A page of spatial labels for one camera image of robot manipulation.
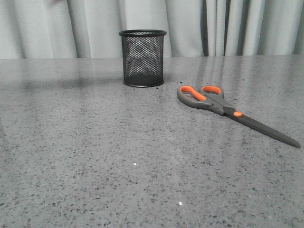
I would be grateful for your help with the black mesh pen cup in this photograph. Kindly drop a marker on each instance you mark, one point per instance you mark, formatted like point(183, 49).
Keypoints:
point(143, 57)

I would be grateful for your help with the grey curtain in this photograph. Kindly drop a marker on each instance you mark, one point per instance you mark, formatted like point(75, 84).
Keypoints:
point(89, 28)

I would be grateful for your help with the grey orange scissors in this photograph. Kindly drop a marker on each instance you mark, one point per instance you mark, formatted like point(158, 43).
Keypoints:
point(211, 98)

